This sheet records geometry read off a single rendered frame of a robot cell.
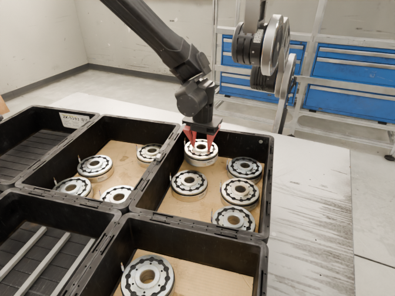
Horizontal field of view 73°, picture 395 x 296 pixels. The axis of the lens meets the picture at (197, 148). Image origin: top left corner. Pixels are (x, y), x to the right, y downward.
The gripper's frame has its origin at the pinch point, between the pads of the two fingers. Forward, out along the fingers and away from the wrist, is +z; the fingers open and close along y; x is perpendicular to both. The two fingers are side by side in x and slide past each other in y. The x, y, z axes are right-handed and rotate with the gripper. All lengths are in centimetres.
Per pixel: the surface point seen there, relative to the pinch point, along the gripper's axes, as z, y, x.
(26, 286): 8, -18, -49
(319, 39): 1, 31, 174
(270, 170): -1.9, 21.1, -6.0
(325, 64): 20, 40, 176
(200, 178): 5.4, 3.2, -8.4
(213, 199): 8.4, 8.3, -12.0
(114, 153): 9.5, -30.5, -3.5
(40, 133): 11, -66, -2
